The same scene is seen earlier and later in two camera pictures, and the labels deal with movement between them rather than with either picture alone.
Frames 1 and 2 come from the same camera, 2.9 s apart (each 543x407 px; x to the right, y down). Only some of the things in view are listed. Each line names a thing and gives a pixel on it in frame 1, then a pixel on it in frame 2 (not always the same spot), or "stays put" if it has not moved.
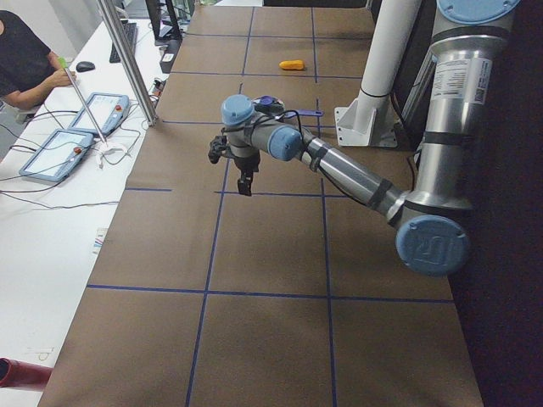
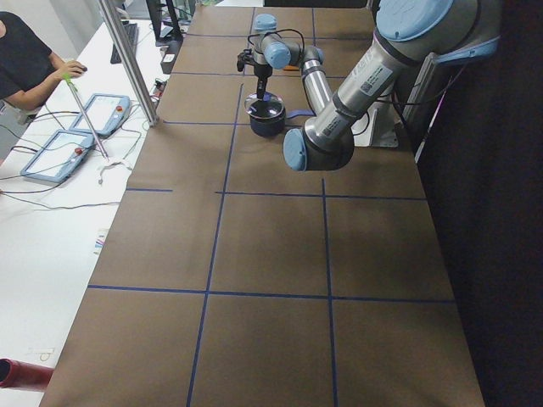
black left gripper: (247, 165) -> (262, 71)
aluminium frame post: (114, 25) stays put
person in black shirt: (29, 69) stays put
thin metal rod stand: (62, 61) -> (109, 162)
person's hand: (63, 77) -> (72, 69)
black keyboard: (131, 31) stays put
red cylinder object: (15, 373) stays put
